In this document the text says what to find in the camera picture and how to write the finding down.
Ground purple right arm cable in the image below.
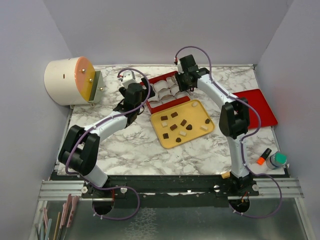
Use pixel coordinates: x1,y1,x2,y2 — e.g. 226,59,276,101
173,45,283,219

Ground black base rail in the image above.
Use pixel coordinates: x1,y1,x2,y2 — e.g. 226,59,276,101
50,175,254,210

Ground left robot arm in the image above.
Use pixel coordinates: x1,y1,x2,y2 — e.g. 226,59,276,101
58,82,155,198

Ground red chocolate box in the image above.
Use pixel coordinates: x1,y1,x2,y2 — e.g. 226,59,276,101
146,71,193,114

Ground green lid jar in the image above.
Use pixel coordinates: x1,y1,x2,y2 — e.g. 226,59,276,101
265,151,287,170

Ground grey green drawer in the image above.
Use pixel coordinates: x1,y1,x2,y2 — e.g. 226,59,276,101
88,71,104,106

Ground aluminium frame rail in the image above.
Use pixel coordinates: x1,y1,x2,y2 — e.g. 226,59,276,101
38,178,304,202

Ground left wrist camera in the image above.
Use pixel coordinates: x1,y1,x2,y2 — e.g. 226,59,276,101
121,70,137,89

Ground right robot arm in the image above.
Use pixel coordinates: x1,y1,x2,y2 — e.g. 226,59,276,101
174,54,250,196

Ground red box lid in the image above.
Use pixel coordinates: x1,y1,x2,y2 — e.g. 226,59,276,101
234,88,278,128

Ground white cylindrical container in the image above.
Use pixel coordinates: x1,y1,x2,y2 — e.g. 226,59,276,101
44,56,95,106

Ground orange highlighter pen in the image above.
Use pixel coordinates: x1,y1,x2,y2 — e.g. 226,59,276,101
256,148,272,165

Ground pink tool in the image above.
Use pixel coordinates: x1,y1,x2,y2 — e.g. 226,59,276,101
59,194,80,229

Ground yellow plastic tray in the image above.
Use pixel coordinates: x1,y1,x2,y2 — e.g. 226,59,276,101
150,100,215,149

